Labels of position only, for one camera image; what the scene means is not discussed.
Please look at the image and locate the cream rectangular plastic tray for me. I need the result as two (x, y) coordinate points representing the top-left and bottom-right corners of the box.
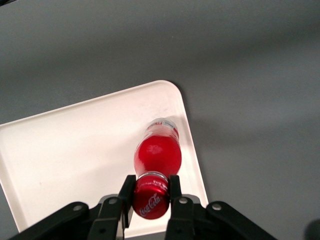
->
(0, 79), (210, 239)

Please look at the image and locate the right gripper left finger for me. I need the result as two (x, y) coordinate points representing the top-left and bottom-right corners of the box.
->
(88, 174), (138, 240)

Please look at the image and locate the red coke bottle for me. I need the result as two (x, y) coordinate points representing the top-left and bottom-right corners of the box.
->
(131, 116), (183, 221)

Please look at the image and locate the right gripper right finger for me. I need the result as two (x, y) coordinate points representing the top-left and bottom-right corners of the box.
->
(165, 174), (201, 240)

